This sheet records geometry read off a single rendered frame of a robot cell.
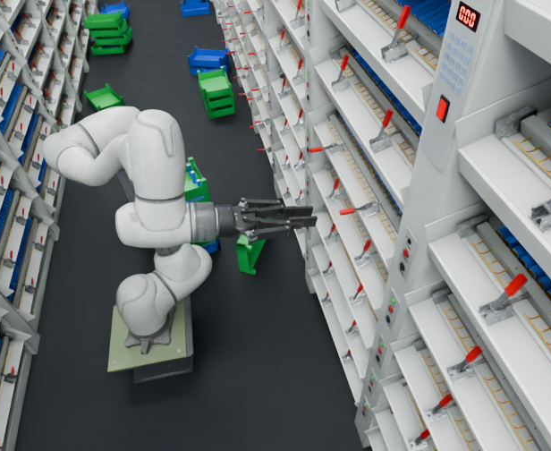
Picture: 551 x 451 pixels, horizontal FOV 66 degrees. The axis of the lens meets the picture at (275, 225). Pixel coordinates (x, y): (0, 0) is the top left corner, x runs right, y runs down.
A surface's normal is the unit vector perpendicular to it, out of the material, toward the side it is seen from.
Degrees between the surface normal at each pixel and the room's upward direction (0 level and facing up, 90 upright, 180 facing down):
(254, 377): 0
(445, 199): 90
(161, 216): 70
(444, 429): 19
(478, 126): 90
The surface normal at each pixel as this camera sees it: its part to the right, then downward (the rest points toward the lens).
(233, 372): -0.05, -0.69
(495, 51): 0.22, 0.69
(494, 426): -0.36, -0.59
